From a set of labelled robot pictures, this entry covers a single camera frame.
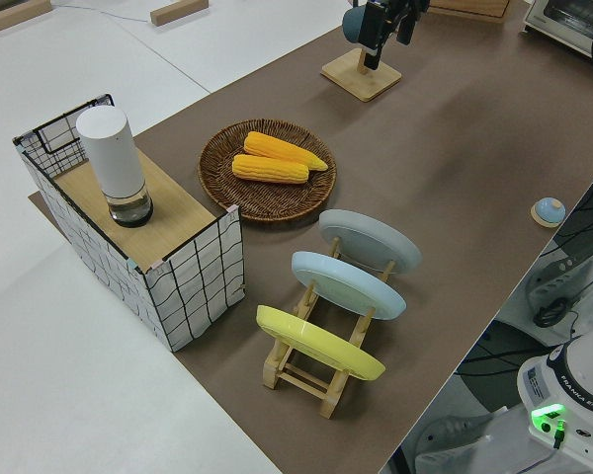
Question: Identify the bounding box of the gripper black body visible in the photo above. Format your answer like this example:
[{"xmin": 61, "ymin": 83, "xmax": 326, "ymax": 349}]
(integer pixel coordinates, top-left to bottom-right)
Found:
[{"xmin": 370, "ymin": 0, "xmax": 431, "ymax": 36}]

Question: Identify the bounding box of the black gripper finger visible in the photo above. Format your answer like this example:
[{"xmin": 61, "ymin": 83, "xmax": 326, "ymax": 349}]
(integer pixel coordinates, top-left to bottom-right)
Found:
[
  {"xmin": 359, "ymin": 1, "xmax": 384, "ymax": 71},
  {"xmin": 396, "ymin": 9, "xmax": 419, "ymax": 45}
]

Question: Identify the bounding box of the dark blue mug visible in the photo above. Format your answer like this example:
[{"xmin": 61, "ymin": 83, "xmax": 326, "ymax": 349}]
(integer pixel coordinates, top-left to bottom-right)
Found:
[{"xmin": 342, "ymin": 5, "xmax": 368, "ymax": 46}]

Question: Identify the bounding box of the wooden mug stand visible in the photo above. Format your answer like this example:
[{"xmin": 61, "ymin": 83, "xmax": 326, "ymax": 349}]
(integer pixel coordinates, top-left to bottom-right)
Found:
[{"xmin": 320, "ymin": 42, "xmax": 403, "ymax": 104}]

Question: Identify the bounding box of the light wooden cabinet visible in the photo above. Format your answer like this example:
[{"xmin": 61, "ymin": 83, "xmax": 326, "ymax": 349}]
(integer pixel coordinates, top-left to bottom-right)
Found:
[{"xmin": 427, "ymin": 0, "xmax": 514, "ymax": 24}]

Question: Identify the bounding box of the brown table mat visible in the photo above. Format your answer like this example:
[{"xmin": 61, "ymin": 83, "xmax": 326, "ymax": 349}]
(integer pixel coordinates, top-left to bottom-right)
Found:
[{"xmin": 28, "ymin": 0, "xmax": 593, "ymax": 474}]

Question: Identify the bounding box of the yellow corn cob pointed tip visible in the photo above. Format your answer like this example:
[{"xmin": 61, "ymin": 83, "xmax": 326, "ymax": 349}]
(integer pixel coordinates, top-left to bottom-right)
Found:
[{"xmin": 242, "ymin": 130, "xmax": 330, "ymax": 173}]

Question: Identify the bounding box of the white toaster oven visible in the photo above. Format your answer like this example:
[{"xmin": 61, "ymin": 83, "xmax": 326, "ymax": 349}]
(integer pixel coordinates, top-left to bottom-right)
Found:
[{"xmin": 520, "ymin": 0, "xmax": 593, "ymax": 56}]

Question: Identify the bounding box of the yellow corn cob blunt end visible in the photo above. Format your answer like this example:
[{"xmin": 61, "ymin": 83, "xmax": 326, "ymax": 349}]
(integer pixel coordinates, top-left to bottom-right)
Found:
[{"xmin": 231, "ymin": 153, "xmax": 311, "ymax": 186}]

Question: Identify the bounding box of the round brown wicker basket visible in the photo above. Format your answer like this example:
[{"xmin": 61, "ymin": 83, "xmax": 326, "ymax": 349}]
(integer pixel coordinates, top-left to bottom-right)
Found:
[{"xmin": 198, "ymin": 118, "xmax": 338, "ymax": 227}]

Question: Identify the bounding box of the long wooden block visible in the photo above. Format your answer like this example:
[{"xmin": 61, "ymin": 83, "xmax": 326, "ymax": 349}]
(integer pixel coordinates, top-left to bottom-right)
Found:
[
  {"xmin": 0, "ymin": 0, "xmax": 53, "ymax": 36},
  {"xmin": 149, "ymin": 0, "xmax": 211, "ymax": 27}
]

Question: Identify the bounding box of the grey plate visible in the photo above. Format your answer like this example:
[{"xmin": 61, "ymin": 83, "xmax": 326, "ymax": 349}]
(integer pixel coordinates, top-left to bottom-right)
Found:
[{"xmin": 318, "ymin": 208, "xmax": 422, "ymax": 277}]

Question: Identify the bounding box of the blue dome bell wooden base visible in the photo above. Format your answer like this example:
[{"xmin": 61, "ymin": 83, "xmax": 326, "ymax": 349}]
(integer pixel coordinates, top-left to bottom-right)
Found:
[{"xmin": 530, "ymin": 197, "xmax": 567, "ymax": 229}]

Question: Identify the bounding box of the light blue plate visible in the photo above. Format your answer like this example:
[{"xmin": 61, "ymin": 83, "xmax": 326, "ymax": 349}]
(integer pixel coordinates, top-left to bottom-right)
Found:
[{"xmin": 290, "ymin": 250, "xmax": 408, "ymax": 322}]

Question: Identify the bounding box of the white cylindrical bottle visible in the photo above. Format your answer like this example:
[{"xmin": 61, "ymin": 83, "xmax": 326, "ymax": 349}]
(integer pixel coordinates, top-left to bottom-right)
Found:
[{"xmin": 75, "ymin": 106, "xmax": 155, "ymax": 229}]

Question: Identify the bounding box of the yellow plate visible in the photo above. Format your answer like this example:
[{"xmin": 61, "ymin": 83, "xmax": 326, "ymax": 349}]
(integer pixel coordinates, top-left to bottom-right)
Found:
[{"xmin": 255, "ymin": 304, "xmax": 387, "ymax": 383}]

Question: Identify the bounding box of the wooden plate rack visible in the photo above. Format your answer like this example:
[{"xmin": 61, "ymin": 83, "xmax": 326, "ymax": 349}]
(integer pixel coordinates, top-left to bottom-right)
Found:
[{"xmin": 262, "ymin": 235, "xmax": 397, "ymax": 420}]

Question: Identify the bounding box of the thin blue wire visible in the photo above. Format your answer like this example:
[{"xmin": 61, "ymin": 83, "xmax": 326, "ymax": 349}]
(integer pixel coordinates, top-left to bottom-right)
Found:
[{"xmin": 52, "ymin": 1, "xmax": 152, "ymax": 24}]

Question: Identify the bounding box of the black wire rack wooden shelf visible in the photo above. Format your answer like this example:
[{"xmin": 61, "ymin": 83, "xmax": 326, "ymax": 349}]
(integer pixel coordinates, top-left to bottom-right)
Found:
[{"xmin": 12, "ymin": 92, "xmax": 246, "ymax": 354}]

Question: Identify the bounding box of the black coiled cable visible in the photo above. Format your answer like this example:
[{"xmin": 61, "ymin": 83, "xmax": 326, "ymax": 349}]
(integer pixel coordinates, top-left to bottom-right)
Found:
[{"xmin": 532, "ymin": 297, "xmax": 575, "ymax": 329}]

